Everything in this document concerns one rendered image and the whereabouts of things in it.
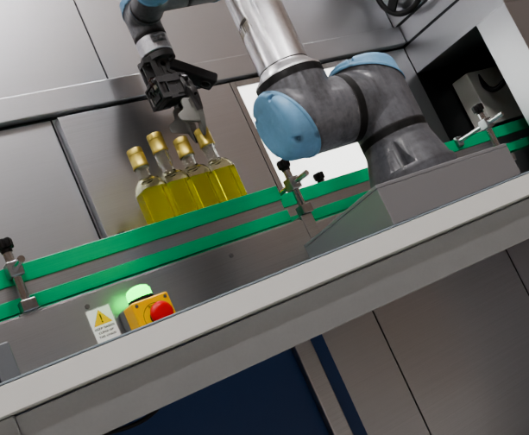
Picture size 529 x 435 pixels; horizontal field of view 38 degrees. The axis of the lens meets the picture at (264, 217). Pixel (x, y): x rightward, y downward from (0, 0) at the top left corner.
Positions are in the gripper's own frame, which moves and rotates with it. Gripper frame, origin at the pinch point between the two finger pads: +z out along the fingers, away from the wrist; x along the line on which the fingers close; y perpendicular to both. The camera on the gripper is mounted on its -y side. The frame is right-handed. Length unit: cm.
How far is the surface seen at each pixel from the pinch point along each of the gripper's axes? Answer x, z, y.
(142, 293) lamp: 22, 33, 37
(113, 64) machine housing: -15.1, -27.5, 5.5
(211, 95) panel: -12.4, -13.2, -15.0
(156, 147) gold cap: 1.6, 1.2, 12.7
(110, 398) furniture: 51, 47, 59
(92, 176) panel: -11.8, -0.3, 23.0
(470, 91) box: -11, 4, -102
